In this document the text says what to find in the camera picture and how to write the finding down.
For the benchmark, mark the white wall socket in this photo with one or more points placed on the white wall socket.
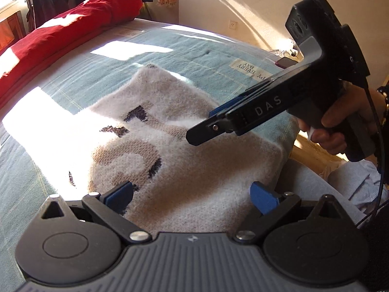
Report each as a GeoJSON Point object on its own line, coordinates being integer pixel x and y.
{"type": "Point", "coordinates": [233, 24]}

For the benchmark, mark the orange hanging cloth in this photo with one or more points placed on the orange hanging cloth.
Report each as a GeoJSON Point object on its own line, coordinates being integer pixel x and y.
{"type": "Point", "coordinates": [7, 33]}

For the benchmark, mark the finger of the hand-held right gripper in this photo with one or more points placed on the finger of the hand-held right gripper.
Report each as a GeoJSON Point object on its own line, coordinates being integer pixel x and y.
{"type": "Point", "coordinates": [225, 109]}
{"type": "Point", "coordinates": [203, 133]}

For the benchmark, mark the red duvet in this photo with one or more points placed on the red duvet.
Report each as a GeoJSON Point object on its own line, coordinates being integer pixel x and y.
{"type": "Point", "coordinates": [60, 27]}

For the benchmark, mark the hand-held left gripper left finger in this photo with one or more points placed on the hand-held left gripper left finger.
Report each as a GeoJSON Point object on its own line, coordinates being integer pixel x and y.
{"type": "Point", "coordinates": [120, 196]}

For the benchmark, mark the white fuzzy lettered sweater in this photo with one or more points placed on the white fuzzy lettered sweater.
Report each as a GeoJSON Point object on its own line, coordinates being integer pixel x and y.
{"type": "Point", "coordinates": [182, 173]}

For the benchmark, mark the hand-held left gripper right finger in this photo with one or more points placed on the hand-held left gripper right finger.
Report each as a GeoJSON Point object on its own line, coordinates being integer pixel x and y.
{"type": "Point", "coordinates": [263, 199]}

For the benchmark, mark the green plaid bed sheet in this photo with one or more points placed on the green plaid bed sheet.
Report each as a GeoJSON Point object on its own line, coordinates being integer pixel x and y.
{"type": "Point", "coordinates": [197, 54]}

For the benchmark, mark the maroon phone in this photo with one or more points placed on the maroon phone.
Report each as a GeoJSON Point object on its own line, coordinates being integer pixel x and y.
{"type": "Point", "coordinates": [285, 63]}

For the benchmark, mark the person's grey trousers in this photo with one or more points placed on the person's grey trousers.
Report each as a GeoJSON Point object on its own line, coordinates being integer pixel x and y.
{"type": "Point", "coordinates": [319, 182]}

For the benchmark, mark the black jacket with round patch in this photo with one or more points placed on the black jacket with round patch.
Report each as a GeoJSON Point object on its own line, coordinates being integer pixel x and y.
{"type": "Point", "coordinates": [45, 0]}

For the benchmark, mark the person's right hand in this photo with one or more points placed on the person's right hand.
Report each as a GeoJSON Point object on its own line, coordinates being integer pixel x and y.
{"type": "Point", "coordinates": [358, 103]}

